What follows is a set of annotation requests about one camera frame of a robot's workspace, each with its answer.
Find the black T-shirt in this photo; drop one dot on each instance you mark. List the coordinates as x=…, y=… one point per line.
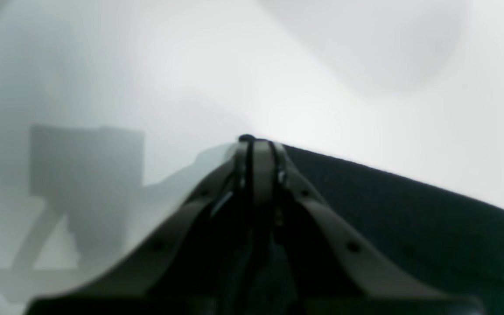
x=447, y=240

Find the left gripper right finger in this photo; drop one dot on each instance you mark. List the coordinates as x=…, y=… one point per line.
x=329, y=257

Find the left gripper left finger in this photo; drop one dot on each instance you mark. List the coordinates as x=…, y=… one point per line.
x=138, y=272

